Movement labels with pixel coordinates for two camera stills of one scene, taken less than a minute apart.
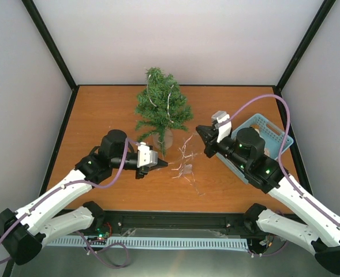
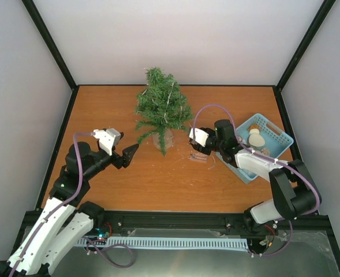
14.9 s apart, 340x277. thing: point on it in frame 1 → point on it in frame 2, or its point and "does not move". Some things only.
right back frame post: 306,40 does not move
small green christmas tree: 161,105 does not move
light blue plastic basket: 275,137 does not move
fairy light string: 186,172 → 166,119
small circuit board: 101,239 does not move
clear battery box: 187,168 → 198,157
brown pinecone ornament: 266,152 does not move
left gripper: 146,168 → 126,159
